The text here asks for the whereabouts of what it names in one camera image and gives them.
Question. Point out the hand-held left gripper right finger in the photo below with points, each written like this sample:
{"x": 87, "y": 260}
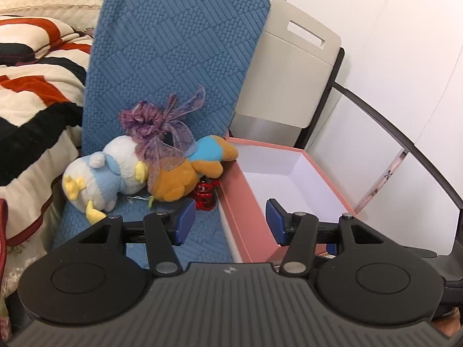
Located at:
{"x": 275, "y": 224}

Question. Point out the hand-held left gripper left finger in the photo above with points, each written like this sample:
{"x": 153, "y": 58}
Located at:
{"x": 186, "y": 221}

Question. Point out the red spiral toy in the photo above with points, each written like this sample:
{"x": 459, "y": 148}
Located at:
{"x": 205, "y": 197}

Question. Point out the pink cardboard box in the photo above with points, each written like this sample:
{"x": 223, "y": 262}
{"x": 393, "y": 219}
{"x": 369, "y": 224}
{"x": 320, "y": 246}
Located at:
{"x": 239, "y": 217}

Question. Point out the brown plush with blue shirt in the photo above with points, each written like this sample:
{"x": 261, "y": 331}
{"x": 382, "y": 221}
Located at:
{"x": 173, "y": 182}

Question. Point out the white and blue penguin plush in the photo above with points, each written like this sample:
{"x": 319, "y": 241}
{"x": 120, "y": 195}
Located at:
{"x": 108, "y": 184}

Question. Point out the purple ribbon flower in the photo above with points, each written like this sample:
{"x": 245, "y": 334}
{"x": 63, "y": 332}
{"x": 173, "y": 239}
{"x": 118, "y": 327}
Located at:
{"x": 144, "y": 123}

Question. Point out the blue quilted chair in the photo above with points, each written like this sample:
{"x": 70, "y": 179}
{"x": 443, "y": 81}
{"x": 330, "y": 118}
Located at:
{"x": 173, "y": 43}

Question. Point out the dark red cloth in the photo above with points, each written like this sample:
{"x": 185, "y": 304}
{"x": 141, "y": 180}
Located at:
{"x": 3, "y": 231}

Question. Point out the striped red black blanket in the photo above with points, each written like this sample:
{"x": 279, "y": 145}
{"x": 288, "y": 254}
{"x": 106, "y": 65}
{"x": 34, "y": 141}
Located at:
{"x": 36, "y": 97}

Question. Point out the black metal frame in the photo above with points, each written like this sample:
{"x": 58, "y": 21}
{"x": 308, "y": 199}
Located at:
{"x": 398, "y": 123}

